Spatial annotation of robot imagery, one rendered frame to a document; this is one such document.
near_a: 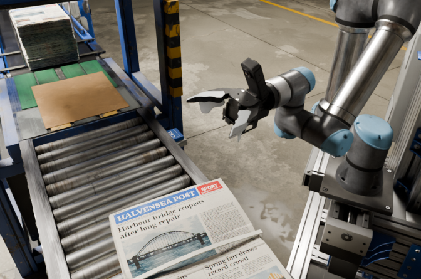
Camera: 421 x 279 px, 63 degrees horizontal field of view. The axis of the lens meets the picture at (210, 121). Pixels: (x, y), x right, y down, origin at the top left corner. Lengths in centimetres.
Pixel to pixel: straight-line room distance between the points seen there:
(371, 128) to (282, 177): 140
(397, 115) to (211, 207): 99
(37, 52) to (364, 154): 180
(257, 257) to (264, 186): 167
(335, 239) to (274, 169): 137
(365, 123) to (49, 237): 100
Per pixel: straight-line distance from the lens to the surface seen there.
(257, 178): 244
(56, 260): 110
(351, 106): 91
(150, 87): 206
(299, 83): 91
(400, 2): 99
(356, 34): 108
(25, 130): 167
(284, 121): 96
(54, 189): 132
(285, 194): 236
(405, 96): 155
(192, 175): 125
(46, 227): 119
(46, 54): 225
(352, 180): 122
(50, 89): 197
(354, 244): 123
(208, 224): 79
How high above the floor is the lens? 163
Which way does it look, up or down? 33 degrees down
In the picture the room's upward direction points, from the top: straight up
